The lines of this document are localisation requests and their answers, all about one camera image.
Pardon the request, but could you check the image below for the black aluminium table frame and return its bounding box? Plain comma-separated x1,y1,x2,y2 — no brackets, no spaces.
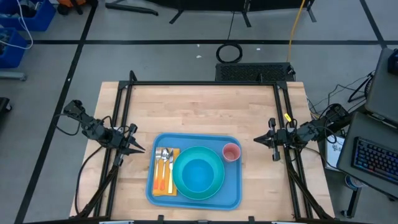
70,70,337,224

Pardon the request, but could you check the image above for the coiled black cable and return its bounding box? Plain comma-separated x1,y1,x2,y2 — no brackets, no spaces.
215,42,244,64

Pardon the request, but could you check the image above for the orange napkin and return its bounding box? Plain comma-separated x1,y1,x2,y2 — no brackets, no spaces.
151,147,182,198

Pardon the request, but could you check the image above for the tape roll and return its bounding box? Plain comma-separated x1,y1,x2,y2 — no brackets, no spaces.
345,175,363,192

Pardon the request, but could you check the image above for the grey desk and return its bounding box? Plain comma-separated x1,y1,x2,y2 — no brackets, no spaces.
336,111,398,218
364,47,398,126

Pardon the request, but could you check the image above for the fork with orange handle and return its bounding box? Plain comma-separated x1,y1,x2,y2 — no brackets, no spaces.
152,147,164,191

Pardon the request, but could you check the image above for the knife with cream handle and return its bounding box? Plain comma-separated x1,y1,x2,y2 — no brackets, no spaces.
167,148,175,195

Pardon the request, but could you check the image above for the pink plastic cup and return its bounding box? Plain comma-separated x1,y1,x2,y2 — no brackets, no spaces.
221,142,242,163

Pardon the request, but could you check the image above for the orange shop vacuum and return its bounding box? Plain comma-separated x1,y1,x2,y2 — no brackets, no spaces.
57,0,99,16

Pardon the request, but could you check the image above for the black camera cable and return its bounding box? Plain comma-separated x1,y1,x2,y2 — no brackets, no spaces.
101,115,130,135

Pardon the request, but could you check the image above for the white cable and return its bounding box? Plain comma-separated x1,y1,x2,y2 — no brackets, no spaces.
0,0,34,51

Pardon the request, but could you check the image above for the black wire floor fan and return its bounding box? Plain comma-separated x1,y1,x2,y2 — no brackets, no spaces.
347,70,376,104

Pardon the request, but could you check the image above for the teal green plate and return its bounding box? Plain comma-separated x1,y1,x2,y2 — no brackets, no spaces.
172,146,226,201

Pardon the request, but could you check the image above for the white printed paper sheet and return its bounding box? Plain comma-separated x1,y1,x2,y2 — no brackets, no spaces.
324,134,346,172

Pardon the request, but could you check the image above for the blue ribbed bowl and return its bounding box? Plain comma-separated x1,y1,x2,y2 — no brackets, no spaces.
181,158,216,194

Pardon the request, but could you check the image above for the spoon with orange handle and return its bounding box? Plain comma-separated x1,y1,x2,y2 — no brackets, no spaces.
159,147,170,192

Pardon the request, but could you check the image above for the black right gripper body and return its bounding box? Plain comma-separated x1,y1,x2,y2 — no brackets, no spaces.
269,118,299,162

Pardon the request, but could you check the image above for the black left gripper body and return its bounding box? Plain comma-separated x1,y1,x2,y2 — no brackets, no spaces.
108,123,138,167

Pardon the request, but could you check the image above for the light blue plastic tray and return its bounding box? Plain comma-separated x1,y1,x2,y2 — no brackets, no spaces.
145,133,244,212

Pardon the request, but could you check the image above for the yellow hanging cable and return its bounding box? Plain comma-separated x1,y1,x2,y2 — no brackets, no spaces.
285,0,307,63

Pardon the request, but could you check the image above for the black computer case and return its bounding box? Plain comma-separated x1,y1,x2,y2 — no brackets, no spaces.
215,62,297,83

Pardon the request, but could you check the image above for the backlit black keyboard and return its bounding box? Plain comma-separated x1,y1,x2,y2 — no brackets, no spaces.
351,136,398,185

